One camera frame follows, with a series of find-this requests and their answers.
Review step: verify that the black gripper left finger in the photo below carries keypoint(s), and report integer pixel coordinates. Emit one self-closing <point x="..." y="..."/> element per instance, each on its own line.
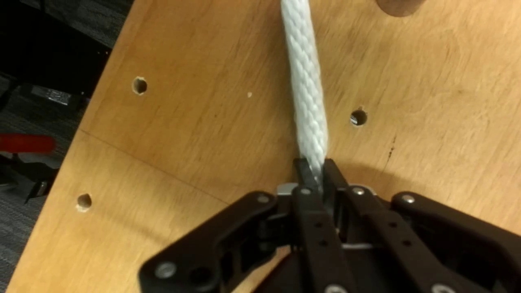
<point x="218" y="255"/>

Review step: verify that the orange black clamp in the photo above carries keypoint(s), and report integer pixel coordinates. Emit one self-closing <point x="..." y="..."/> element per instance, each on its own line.
<point x="26" y="144"/>

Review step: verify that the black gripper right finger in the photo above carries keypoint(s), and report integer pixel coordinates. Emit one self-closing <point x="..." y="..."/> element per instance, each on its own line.
<point x="426" y="247"/>

